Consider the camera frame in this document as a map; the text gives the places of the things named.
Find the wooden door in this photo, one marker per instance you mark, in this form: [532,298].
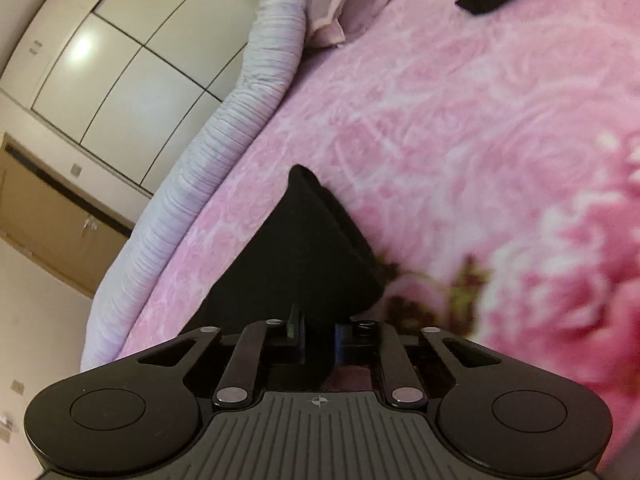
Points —
[55,225]

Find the pink floral blanket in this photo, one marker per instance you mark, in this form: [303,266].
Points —
[450,135]

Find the white wall switch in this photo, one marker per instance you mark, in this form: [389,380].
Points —
[17,387]
[76,170]

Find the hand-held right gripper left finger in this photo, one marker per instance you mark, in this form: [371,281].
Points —
[295,330]

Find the grey striped duvet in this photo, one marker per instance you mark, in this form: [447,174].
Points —
[215,160]

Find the white wardrobe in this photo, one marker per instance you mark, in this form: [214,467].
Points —
[125,60]

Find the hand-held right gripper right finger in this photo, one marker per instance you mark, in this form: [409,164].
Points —
[342,342]

